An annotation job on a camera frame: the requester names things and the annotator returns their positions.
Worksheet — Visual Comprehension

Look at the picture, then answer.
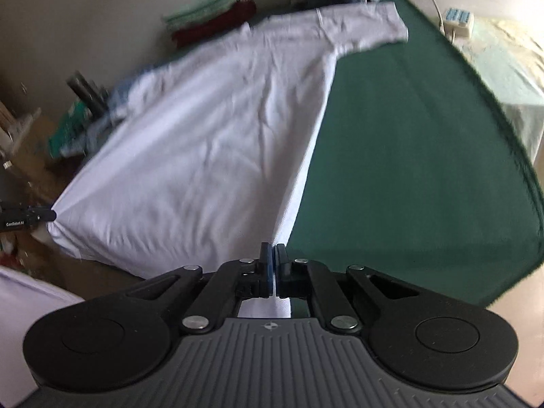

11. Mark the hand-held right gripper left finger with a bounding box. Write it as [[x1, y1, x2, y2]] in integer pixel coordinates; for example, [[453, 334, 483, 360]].
[[127, 242, 273, 336]]

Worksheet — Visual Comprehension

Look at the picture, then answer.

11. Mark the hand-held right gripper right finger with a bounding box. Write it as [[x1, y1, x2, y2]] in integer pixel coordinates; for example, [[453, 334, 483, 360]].
[[275, 243, 421, 336]]

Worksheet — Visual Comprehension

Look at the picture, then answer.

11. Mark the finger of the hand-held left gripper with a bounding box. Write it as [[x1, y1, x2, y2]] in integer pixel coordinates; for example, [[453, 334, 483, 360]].
[[28, 207, 57, 224]]

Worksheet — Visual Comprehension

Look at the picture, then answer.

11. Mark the white t-shirt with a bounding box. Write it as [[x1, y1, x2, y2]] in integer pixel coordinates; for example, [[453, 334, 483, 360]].
[[45, 1, 409, 319]]

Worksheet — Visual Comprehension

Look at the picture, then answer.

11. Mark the green packet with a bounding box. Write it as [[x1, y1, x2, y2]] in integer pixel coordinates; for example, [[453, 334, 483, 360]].
[[48, 101, 92, 159]]

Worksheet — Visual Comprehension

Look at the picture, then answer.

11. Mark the white cloth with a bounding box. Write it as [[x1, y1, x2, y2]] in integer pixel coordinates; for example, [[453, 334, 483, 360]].
[[0, 266, 86, 408]]

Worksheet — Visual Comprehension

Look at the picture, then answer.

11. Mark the blue patterned cloth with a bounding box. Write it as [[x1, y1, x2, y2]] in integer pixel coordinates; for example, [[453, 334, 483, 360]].
[[81, 66, 151, 156]]

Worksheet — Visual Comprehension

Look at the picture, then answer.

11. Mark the dark red folded garment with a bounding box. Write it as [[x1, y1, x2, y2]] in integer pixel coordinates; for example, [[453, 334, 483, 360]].
[[172, 0, 258, 49]]

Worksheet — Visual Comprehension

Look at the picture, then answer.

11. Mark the green striped folded shirt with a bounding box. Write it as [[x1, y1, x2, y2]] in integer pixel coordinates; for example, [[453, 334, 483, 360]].
[[161, 0, 253, 30]]

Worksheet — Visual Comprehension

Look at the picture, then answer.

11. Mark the pale green bed sheet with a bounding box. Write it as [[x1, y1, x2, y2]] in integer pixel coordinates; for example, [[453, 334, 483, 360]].
[[429, 15, 544, 162]]

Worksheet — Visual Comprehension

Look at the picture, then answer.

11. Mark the white power strip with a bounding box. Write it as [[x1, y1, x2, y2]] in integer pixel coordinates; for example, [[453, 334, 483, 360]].
[[440, 7, 474, 38]]

